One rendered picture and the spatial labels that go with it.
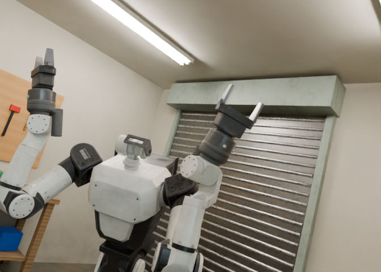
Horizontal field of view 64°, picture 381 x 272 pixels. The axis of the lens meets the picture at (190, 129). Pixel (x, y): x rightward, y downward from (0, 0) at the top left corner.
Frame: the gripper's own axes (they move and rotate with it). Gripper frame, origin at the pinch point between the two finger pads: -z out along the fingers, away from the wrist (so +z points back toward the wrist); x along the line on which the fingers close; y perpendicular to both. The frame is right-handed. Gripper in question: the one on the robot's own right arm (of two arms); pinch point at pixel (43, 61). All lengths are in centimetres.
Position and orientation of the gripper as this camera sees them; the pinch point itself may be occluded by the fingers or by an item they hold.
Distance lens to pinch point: 119.9
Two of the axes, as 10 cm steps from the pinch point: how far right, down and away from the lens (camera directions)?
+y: -7.3, -0.8, -6.8
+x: 6.9, -1.0, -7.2
